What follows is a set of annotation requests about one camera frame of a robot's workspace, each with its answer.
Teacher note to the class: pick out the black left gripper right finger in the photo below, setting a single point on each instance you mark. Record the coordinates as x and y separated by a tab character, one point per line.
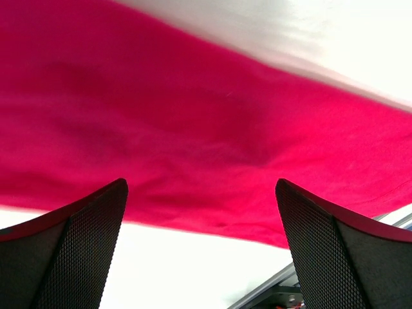
343	259

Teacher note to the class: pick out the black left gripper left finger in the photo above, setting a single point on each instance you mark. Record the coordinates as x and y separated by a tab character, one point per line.
62	258

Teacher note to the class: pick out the magenta pink t-shirt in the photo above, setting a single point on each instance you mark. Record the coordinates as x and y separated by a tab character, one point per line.
92	91

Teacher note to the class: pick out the aluminium front rail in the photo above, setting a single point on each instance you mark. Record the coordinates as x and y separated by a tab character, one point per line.
282	290

